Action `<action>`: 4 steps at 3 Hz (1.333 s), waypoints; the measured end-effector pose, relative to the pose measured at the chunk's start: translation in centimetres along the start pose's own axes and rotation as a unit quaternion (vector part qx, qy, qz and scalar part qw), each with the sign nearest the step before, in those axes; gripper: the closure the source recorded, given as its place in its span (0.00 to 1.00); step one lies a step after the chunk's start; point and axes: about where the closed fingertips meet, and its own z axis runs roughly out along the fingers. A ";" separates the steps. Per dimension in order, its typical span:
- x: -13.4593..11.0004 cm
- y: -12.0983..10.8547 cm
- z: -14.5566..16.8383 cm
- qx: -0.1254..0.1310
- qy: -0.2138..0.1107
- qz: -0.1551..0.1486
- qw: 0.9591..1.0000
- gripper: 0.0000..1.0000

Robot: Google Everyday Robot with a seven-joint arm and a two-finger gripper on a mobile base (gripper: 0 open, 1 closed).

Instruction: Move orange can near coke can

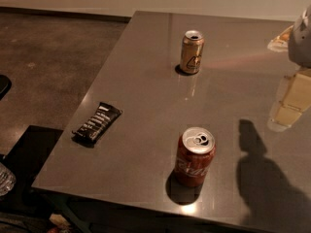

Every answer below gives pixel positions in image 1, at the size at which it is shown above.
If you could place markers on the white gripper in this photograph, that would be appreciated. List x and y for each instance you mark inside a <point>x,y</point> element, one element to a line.
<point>301,42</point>

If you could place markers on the orange soda can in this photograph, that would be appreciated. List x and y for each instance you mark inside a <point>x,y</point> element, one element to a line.
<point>191,53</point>

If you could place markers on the red coke can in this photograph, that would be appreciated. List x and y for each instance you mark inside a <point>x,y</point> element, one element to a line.
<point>196,150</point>

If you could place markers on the black snack bar wrapper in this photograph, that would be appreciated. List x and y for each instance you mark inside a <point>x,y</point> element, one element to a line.
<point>91,131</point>

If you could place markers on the black object at left edge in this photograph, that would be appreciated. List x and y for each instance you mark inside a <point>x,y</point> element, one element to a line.
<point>5,85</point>

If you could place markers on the clear plastic object lower left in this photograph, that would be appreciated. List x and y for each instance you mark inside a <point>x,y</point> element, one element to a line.
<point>7,180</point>

